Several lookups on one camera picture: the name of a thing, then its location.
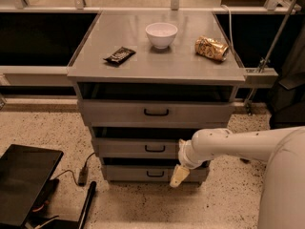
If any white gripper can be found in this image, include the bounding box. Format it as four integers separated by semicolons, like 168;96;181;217
170;139;203;188

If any grey drawer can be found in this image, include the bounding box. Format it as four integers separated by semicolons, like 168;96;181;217
78;100;234;129
91;138;179;159
100;164;210;183

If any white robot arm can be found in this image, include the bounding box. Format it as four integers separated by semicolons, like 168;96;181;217
170;126;305;229

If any grey bottom drawer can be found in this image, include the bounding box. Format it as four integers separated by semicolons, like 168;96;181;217
100;164;210;183

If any grey metal drawer cabinet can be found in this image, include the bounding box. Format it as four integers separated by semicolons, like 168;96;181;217
68;10;245;168

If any grey top drawer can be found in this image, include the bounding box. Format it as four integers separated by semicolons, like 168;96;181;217
78;100;234;129

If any black pole on floor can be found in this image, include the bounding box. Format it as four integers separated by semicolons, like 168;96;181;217
77;181;96;229

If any metal clamp rod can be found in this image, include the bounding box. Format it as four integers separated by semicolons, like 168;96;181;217
243;0;303;115

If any black office chair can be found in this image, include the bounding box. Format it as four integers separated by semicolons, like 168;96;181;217
239;12;305;164

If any crushed gold soda can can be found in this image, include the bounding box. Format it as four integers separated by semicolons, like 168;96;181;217
194;35;229;61

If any black candy bar wrapper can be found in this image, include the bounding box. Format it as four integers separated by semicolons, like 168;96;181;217
105;47;136;65

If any white ceramic bowl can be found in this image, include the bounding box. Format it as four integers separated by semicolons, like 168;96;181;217
145;22;178;49

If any grey power adapter with cable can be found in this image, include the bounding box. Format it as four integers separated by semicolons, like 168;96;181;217
55;153;93;187

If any white cable at cabinet side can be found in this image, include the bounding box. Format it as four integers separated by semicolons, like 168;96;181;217
220;4;236;57

